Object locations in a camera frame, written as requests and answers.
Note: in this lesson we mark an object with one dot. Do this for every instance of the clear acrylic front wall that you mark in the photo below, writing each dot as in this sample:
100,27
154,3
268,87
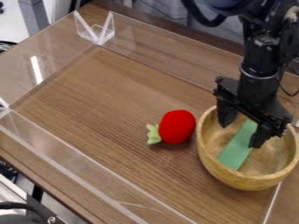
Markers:
93,190

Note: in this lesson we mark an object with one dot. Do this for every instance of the clear acrylic corner bracket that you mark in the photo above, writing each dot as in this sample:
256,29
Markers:
98,34

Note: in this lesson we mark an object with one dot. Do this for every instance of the red plush strawberry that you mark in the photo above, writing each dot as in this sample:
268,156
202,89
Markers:
176,128

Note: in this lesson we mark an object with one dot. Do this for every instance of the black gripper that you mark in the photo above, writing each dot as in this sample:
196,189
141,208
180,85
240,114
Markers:
252,96

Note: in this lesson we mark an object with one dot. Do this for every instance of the brown wooden bowl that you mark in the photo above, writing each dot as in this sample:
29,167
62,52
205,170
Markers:
269,164

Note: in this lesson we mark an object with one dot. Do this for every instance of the green foam stick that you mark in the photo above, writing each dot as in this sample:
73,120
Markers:
237,150

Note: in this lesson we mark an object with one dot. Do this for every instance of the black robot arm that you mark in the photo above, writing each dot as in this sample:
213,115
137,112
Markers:
270,24

